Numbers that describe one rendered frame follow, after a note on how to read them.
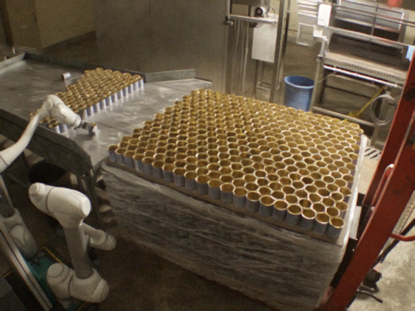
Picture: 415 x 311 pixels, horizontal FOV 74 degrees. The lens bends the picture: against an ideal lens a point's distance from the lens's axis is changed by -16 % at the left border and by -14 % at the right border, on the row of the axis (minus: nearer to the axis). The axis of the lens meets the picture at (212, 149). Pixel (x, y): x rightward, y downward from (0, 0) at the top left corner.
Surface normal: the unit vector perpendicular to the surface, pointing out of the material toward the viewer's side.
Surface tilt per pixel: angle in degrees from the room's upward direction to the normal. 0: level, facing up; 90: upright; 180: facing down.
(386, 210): 90
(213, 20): 90
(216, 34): 90
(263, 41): 90
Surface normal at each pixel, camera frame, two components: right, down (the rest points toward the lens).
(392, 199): -0.47, 0.48
